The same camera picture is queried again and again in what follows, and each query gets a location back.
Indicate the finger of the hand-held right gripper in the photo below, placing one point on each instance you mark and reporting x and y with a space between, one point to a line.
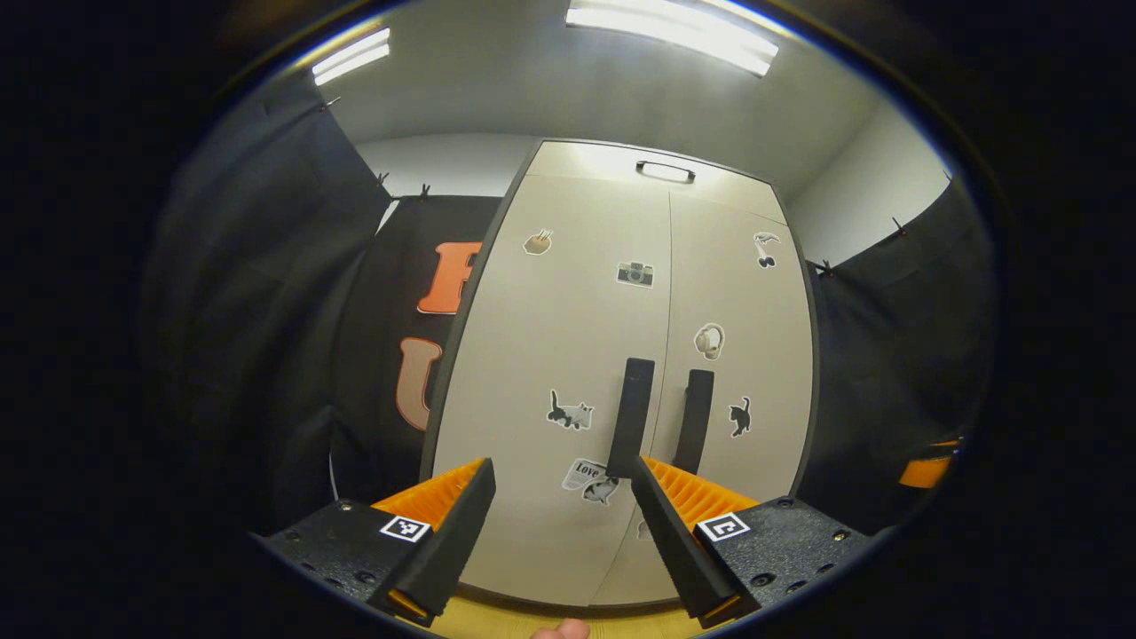
927 470

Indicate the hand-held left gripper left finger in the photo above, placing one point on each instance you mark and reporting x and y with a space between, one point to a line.
453 550

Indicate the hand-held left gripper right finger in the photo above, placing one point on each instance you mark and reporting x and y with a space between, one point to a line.
679 550

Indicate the white cabinet door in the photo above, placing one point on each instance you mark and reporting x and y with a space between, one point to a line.
550 337
754 302

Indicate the black backdrop cloth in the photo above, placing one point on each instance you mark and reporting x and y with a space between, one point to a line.
266 311

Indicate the ceiling light panel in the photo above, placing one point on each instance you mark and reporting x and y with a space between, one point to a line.
674 34
351 57

